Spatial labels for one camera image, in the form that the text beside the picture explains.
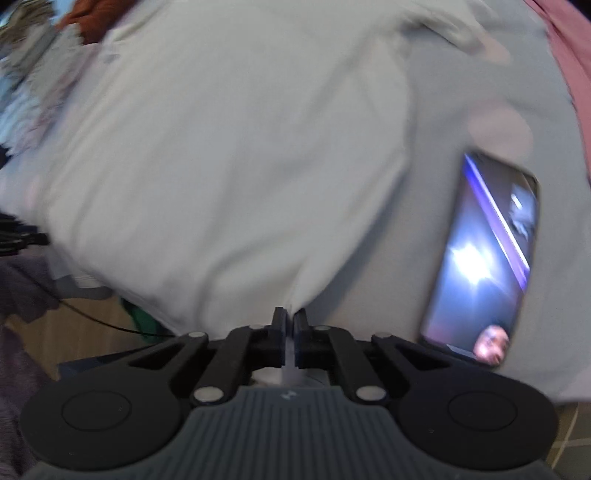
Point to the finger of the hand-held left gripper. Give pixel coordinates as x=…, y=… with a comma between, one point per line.
x=18, y=240

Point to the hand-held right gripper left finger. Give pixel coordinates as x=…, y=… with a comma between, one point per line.
x=277, y=344

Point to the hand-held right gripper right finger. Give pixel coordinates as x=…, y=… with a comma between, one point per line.
x=307, y=344

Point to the white shirt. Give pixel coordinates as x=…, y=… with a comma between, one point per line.
x=231, y=161

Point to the stack of folded clothes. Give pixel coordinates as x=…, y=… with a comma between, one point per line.
x=27, y=92

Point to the green object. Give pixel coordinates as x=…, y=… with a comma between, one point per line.
x=138, y=318

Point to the smartphone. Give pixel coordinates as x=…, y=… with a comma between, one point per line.
x=485, y=258

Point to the rust orange towel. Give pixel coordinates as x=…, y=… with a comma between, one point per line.
x=87, y=18

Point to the bed with polka dot sheet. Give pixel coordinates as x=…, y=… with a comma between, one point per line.
x=438, y=115

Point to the pink blanket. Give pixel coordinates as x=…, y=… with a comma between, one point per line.
x=572, y=55

